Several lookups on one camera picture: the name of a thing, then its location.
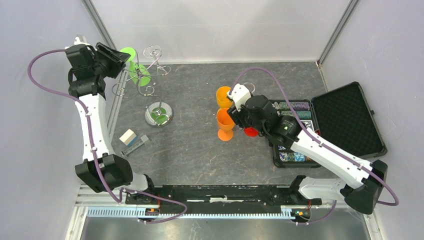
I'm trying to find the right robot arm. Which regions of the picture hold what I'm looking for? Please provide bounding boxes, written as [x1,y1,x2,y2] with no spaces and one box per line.
[227,93,388,215]

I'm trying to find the green wine glass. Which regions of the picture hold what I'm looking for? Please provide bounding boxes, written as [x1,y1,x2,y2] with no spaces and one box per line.
[119,47,152,87]

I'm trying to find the black poker chip case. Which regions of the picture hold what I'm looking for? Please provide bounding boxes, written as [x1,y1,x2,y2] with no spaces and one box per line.
[271,81,388,160]

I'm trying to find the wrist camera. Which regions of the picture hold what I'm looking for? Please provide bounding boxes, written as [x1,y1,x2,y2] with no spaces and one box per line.
[226,83,252,112]
[73,34,90,46]

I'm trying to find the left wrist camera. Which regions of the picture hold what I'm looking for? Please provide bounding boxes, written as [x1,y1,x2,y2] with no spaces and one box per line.
[73,34,90,46]

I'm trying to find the red wine glass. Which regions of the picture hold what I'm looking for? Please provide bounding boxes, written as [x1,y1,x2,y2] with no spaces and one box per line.
[243,127,259,137]

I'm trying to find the clear wine glass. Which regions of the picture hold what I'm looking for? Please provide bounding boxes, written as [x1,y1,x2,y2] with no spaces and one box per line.
[243,82,256,94]
[143,45,172,76]

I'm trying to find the grey toy girder piece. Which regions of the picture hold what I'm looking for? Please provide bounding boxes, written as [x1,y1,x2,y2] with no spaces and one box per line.
[120,135,151,157]

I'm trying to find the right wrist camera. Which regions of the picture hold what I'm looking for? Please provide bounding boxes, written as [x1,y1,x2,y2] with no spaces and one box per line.
[226,83,252,112]

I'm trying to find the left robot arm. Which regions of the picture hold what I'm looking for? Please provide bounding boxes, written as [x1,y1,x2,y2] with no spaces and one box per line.
[65,42,157,204]

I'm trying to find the yellow wine glass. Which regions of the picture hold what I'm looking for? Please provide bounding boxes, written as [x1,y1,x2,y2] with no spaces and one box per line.
[215,86,233,109]

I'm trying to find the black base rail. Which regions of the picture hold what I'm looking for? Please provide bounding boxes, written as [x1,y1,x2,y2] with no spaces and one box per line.
[125,179,323,215]

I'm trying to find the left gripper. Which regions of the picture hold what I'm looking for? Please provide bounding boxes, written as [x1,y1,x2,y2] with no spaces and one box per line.
[91,42,132,79]

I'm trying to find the orange wine glass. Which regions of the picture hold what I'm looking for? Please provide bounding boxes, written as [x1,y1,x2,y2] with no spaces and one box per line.
[216,108,235,142]

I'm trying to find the chrome wine glass rack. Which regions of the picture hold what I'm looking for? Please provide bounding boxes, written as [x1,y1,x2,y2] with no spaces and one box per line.
[112,65,174,128]

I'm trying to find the beige and blue toy brick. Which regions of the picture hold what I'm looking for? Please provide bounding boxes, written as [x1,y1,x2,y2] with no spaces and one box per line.
[119,129,138,147]

